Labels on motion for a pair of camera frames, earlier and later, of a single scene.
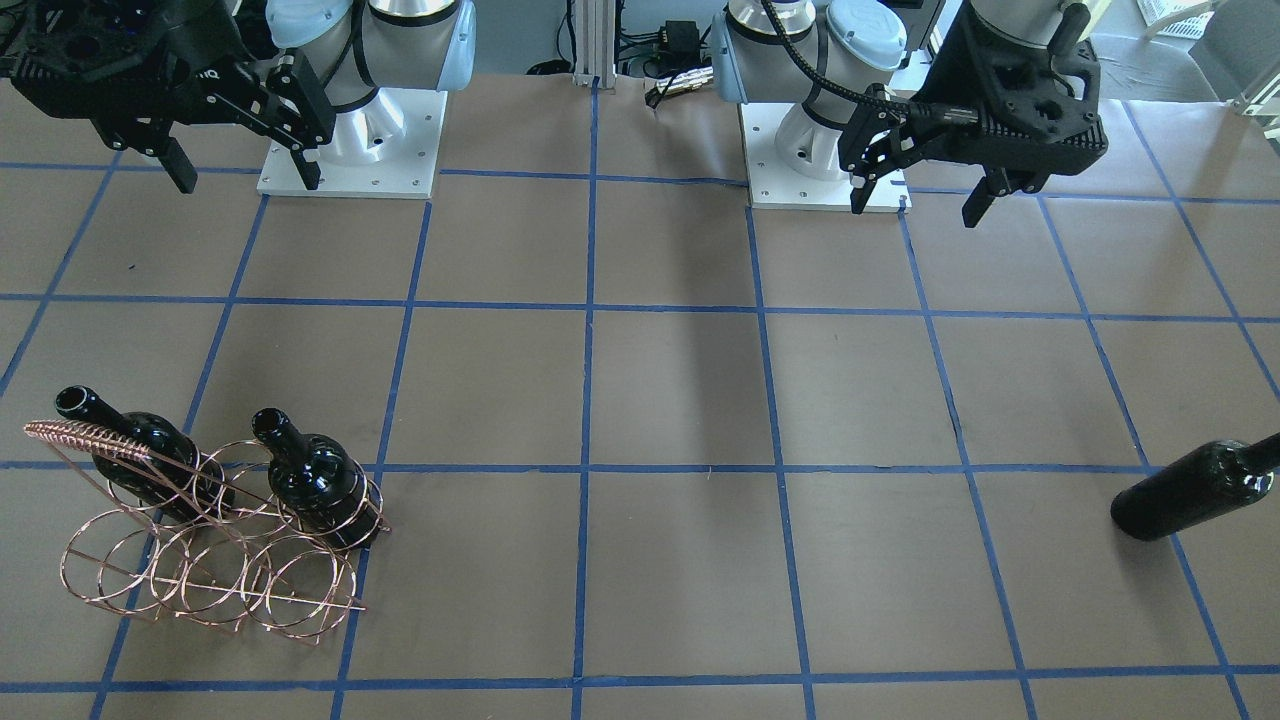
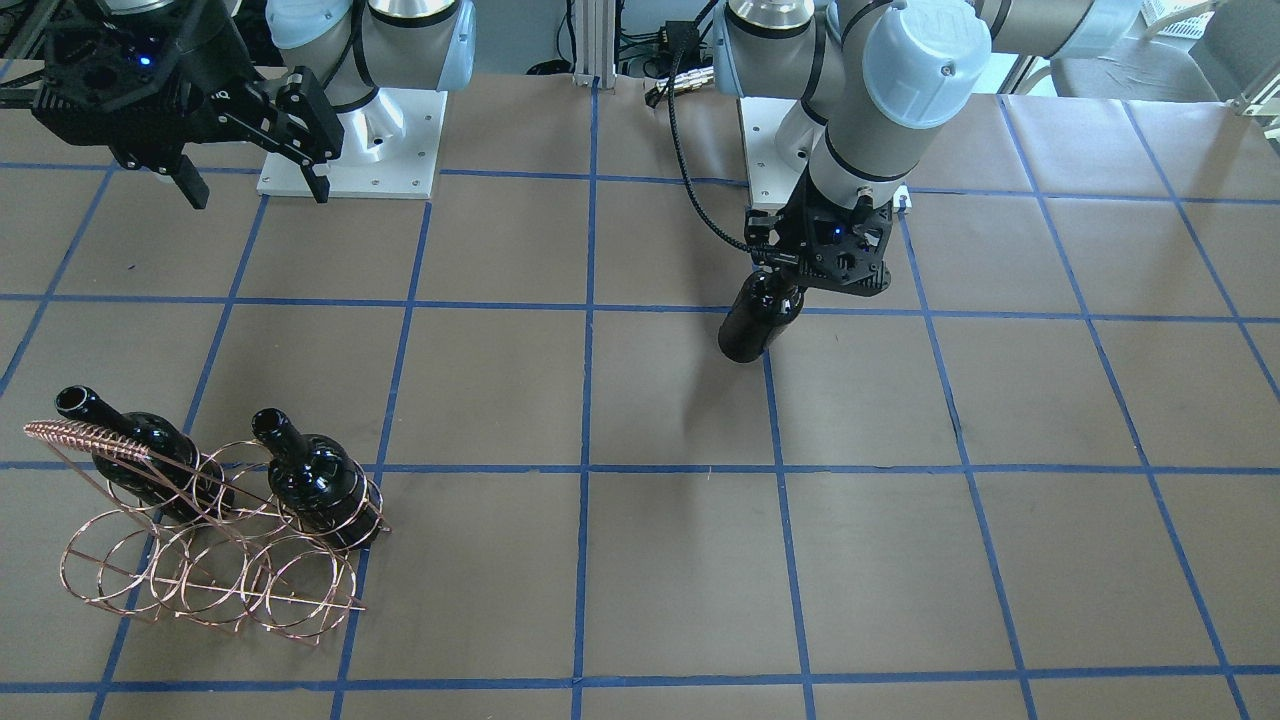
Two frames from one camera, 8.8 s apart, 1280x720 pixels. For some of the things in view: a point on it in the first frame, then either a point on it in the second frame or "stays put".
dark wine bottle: [1211, 480] to [765, 305]
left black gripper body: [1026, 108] to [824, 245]
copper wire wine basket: [205, 537] stays put
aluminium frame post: [595, 44] stays put
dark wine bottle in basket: [178, 479] stays put
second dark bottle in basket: [320, 480] stays put
